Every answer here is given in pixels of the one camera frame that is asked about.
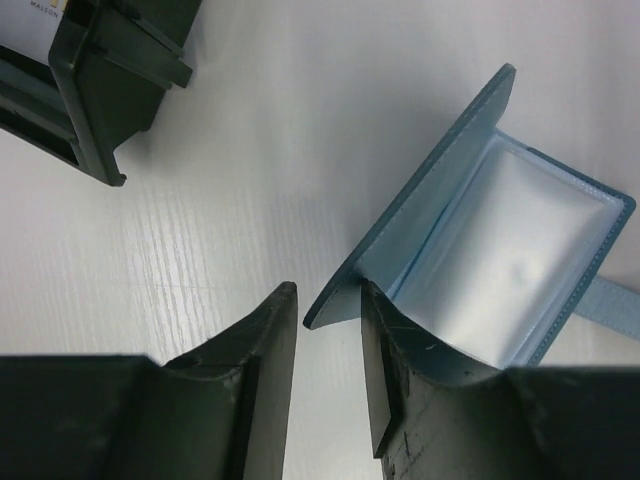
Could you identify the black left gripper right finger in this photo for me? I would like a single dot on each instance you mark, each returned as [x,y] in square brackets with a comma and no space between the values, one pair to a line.
[436,413]

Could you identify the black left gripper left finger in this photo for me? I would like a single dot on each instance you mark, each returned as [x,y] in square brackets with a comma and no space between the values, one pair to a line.
[218,411]

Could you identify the blue card holder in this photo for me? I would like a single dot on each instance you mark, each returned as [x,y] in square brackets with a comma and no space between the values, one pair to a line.
[486,251]

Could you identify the white card in tray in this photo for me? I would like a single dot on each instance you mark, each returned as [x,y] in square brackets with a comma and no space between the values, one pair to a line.
[28,27]

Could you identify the black organizer tray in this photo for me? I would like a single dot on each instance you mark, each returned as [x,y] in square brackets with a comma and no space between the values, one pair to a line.
[109,67]

